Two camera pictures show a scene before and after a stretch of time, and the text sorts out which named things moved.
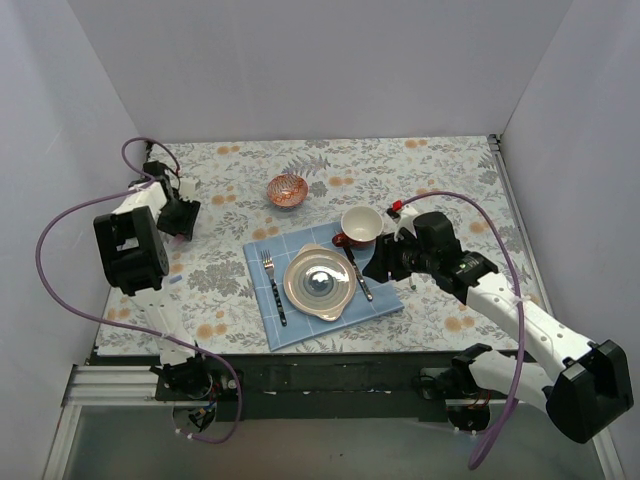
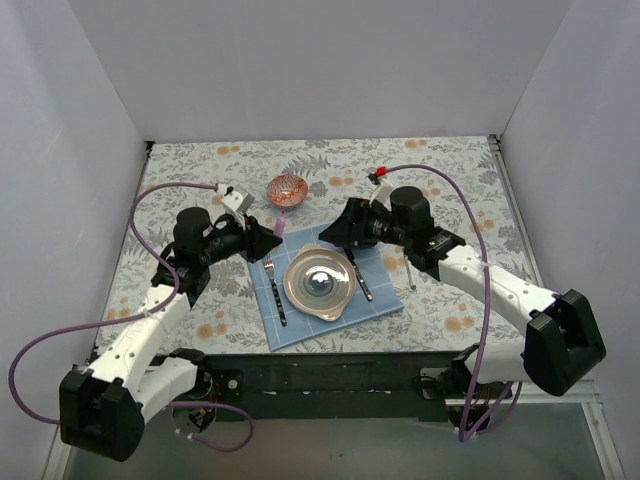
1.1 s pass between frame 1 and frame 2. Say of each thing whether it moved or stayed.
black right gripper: moved
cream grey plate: stayed
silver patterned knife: stayed
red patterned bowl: stayed
